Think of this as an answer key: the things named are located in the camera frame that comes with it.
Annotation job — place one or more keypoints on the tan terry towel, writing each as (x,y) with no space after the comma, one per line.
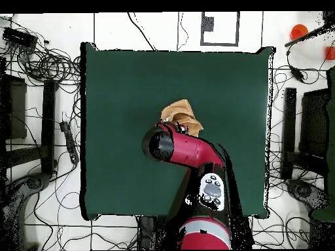
(178,109)

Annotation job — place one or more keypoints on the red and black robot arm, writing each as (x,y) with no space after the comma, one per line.
(191,151)

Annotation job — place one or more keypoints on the black flat panel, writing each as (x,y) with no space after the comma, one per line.
(15,109)
(314,123)

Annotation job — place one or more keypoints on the dark green table cloth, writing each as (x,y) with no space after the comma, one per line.
(117,104)

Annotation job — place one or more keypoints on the black power strip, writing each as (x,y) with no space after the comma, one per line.
(70,142)

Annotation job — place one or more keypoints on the black upright bar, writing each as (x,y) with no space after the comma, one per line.
(48,125)
(289,130)

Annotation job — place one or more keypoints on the dark grey square block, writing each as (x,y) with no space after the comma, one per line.
(207,24)

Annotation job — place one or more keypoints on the grey chair base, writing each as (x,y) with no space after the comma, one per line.
(34,183)
(303,192)

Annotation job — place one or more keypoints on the black power adapter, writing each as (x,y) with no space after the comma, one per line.
(297,74)

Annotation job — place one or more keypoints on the dark green cloth piece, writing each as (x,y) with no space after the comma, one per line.
(331,130)

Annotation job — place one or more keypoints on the orange cup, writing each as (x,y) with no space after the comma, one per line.
(298,32)

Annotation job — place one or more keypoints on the black rod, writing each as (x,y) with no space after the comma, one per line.
(303,38)

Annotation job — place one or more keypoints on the black electronics box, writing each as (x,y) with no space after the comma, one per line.
(19,38)

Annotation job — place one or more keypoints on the orange block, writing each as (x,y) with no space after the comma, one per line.
(330,53)

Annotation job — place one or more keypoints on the grey square frame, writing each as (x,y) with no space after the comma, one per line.
(219,44)

